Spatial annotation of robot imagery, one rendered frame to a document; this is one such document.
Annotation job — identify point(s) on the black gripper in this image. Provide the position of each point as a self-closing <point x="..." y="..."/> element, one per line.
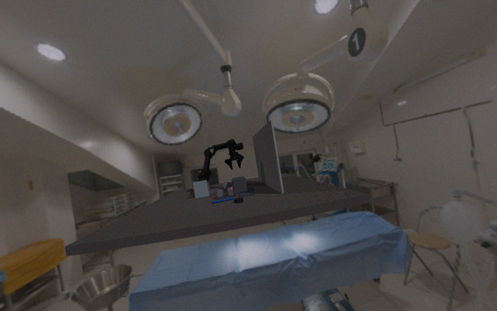
<point x="233" y="156"/>

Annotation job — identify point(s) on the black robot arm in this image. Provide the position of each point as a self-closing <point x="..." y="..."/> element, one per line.
<point x="205" y="172"/>

